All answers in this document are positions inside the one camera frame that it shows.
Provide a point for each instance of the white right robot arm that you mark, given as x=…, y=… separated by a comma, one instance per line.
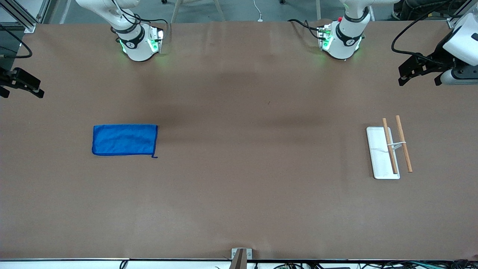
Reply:
x=138, y=48

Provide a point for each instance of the blue towel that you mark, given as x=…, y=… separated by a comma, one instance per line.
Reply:
x=125, y=140

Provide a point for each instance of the grey metal camera bracket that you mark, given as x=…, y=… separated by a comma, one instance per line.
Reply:
x=241, y=257

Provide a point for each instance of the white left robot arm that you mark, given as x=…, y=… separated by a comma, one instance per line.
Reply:
x=347, y=41

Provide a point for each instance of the wooden stool legs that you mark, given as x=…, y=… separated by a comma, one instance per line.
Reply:
x=177, y=9

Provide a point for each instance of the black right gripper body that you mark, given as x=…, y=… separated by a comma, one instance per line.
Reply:
x=8, y=77

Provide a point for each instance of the white rack with wooden rods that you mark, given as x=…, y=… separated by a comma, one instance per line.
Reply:
x=379, y=157

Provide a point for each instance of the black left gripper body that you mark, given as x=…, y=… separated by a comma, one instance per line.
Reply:
x=439, y=59

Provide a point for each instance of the aluminium frame profile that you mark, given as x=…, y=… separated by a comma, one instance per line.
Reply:
x=453, y=22
x=22, y=18

